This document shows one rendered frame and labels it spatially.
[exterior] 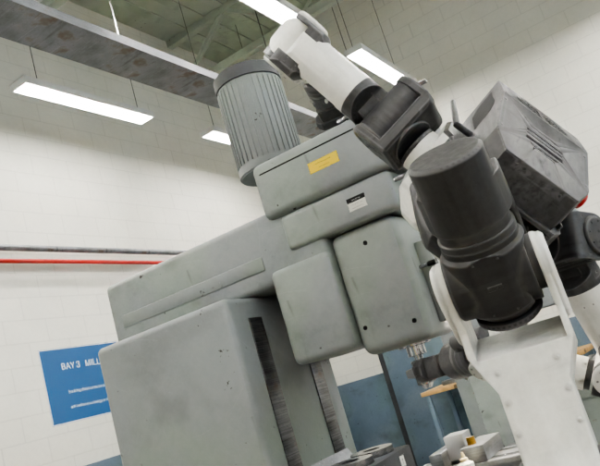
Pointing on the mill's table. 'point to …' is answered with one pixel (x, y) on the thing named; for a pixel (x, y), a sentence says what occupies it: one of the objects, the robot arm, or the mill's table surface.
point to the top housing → (315, 170)
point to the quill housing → (387, 285)
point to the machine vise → (509, 456)
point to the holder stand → (381, 457)
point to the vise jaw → (483, 447)
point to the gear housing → (344, 210)
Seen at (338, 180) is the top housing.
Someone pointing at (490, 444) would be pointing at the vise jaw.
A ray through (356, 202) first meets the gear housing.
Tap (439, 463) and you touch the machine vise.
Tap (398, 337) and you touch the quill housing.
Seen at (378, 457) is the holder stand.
